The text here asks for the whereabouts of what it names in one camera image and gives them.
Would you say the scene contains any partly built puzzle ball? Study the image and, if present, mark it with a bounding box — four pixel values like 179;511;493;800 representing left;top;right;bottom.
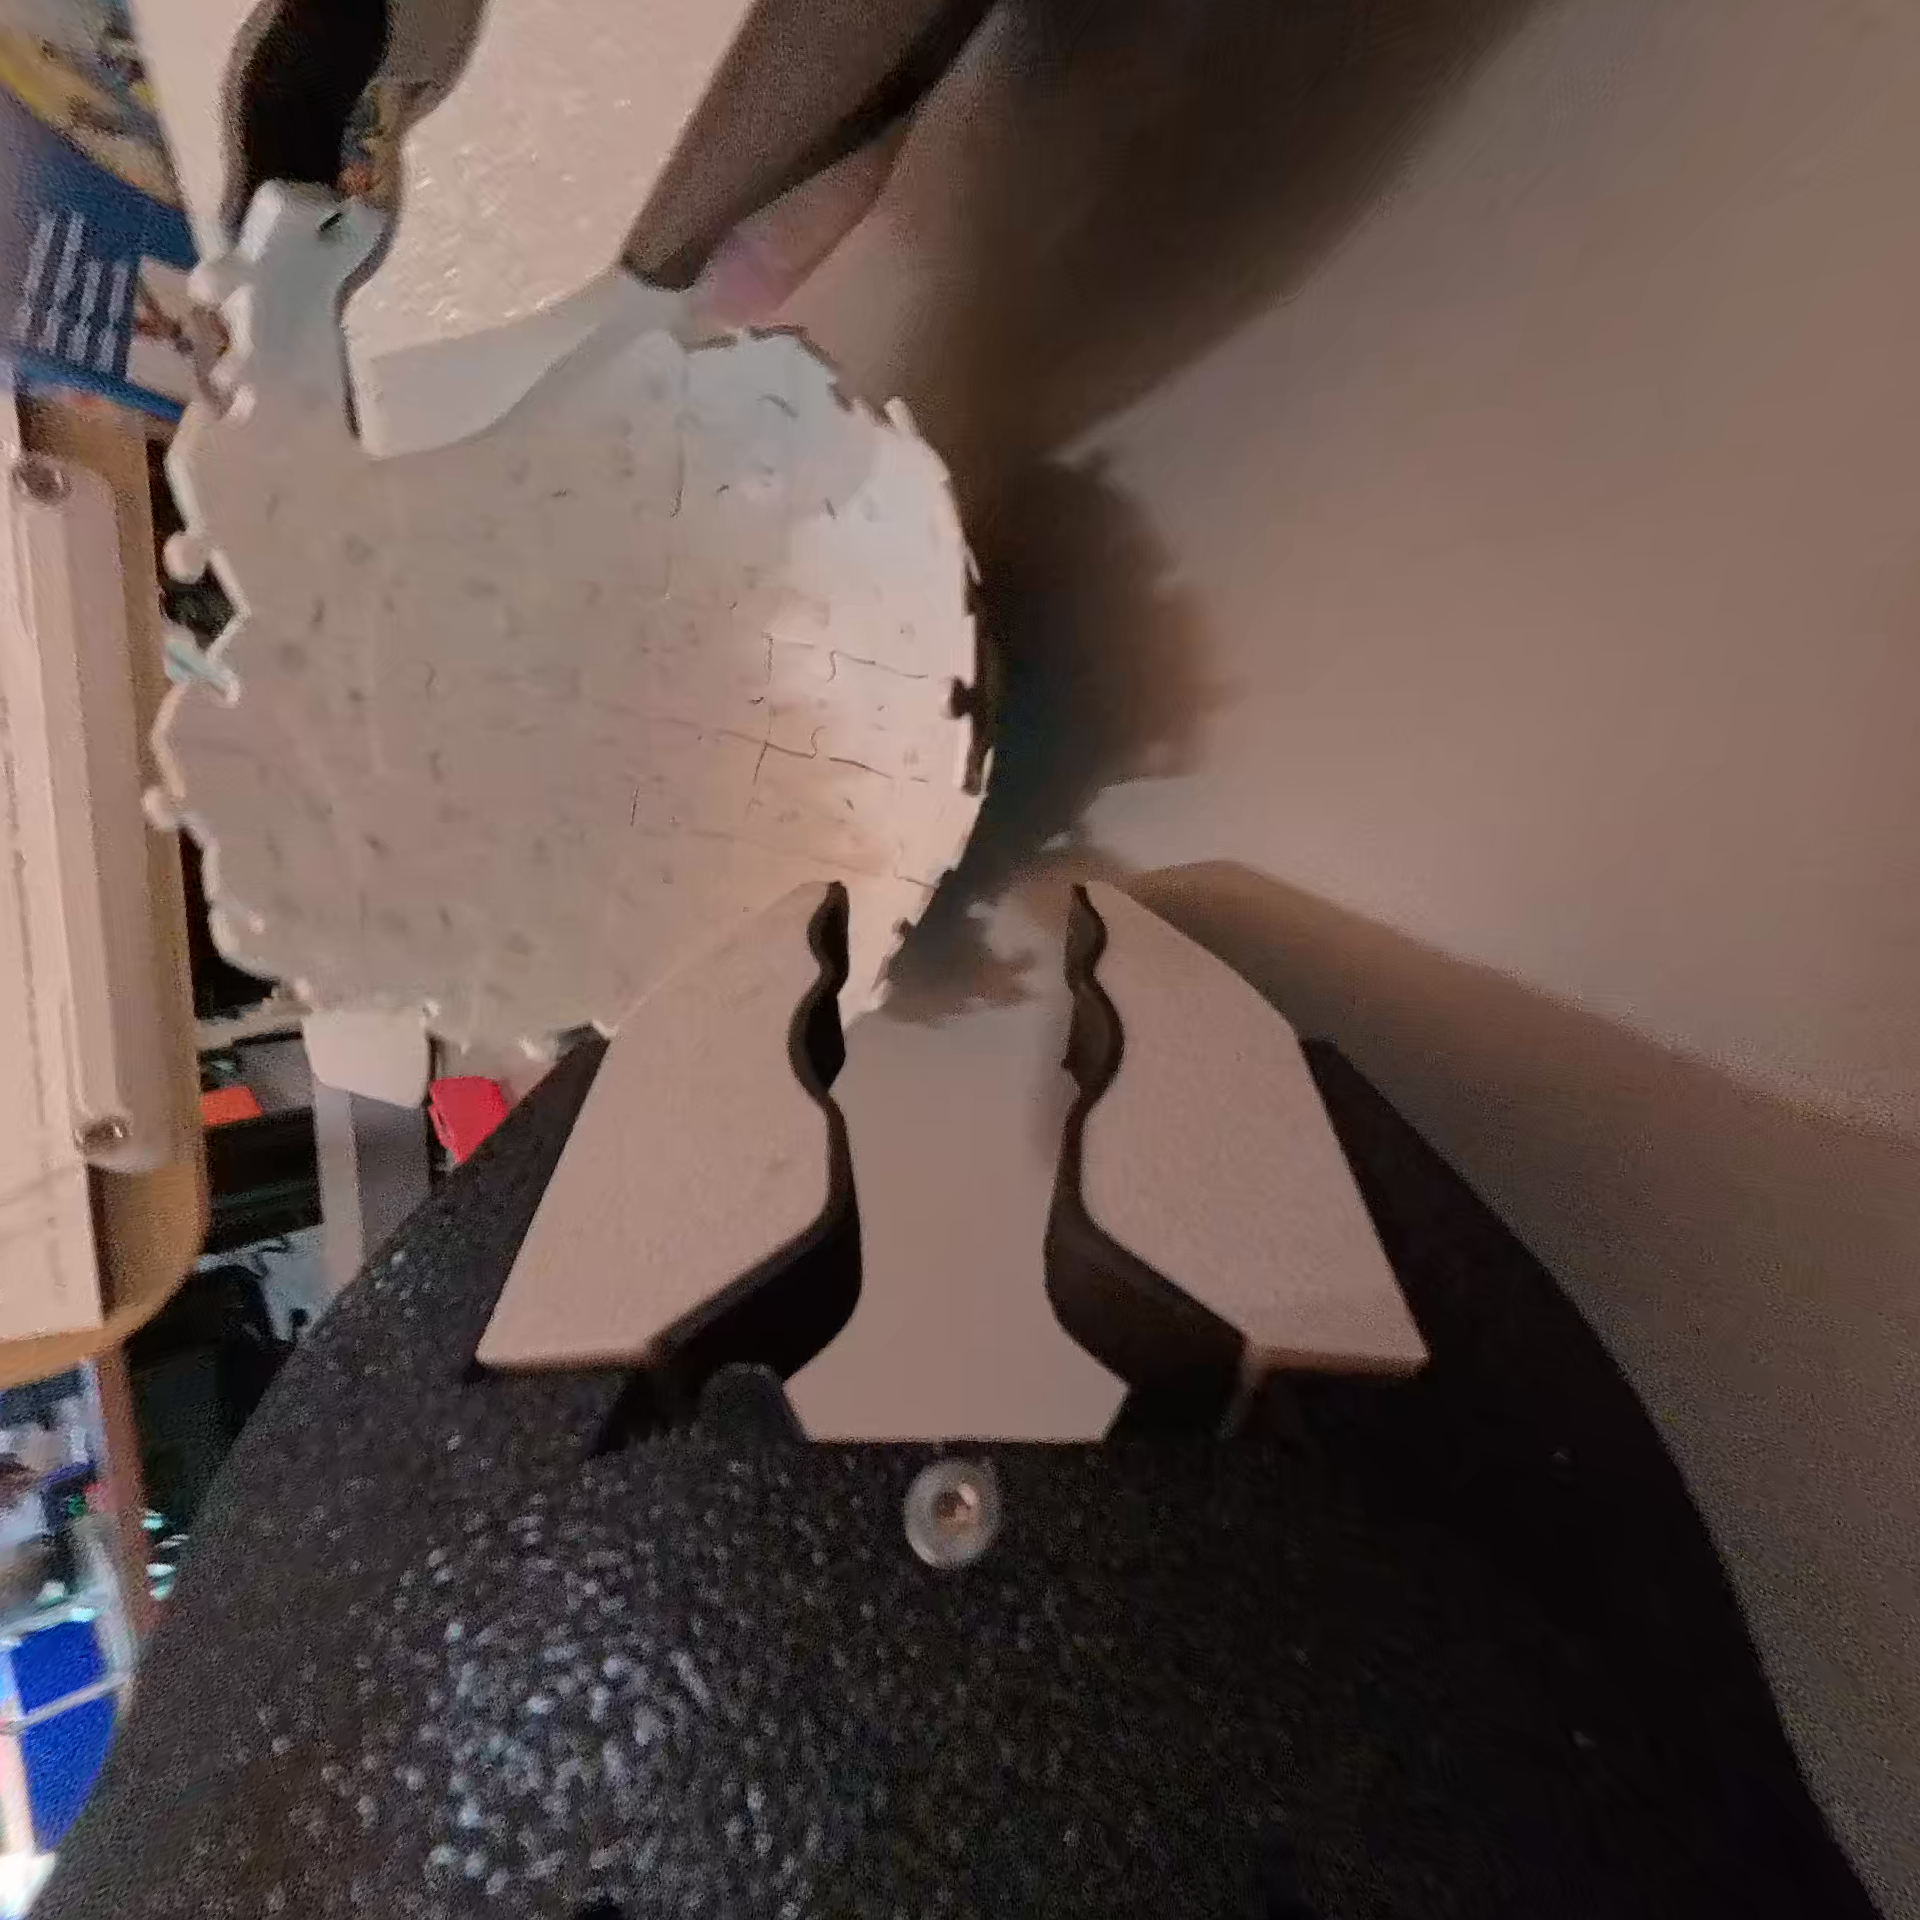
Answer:
142;181;1001;1056

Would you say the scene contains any person's right hand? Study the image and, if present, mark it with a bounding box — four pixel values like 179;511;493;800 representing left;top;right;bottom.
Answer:
698;0;1502;489

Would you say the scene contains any blue storage bin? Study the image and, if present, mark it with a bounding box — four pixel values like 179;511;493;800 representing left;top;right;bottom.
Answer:
0;1616;134;1855

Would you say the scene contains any wooden sheet holder board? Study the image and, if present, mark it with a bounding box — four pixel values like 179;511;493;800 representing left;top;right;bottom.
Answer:
0;393;213;1391

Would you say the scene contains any white clamp bar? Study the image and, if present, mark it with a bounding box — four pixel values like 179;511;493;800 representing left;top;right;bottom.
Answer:
0;455;169;1175

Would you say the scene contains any blue puzzle box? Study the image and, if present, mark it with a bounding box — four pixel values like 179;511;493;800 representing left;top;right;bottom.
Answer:
0;0;203;426

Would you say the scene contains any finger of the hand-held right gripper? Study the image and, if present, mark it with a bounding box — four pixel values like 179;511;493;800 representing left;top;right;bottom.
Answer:
337;0;769;459
129;0;318;265

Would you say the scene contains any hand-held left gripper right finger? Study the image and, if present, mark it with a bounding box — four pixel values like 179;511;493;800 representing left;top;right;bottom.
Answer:
1044;883;1430;1433

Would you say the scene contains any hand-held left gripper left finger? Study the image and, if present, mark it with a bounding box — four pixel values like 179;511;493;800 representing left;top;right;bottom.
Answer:
477;881;868;1420

